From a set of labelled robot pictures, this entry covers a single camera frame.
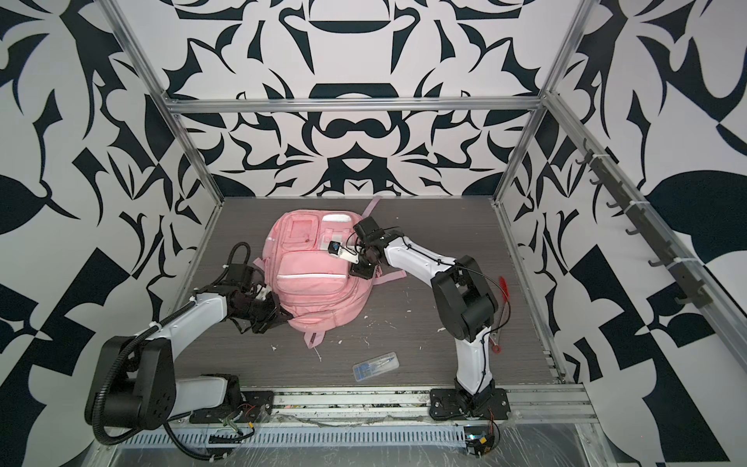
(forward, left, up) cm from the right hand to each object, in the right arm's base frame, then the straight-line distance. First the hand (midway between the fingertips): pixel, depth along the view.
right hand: (354, 258), depth 94 cm
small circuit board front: (-47, -31, -9) cm, 57 cm away
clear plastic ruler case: (-30, -6, -7) cm, 32 cm away
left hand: (-17, +18, -3) cm, 25 cm away
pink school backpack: (-12, +10, +1) cm, 16 cm away
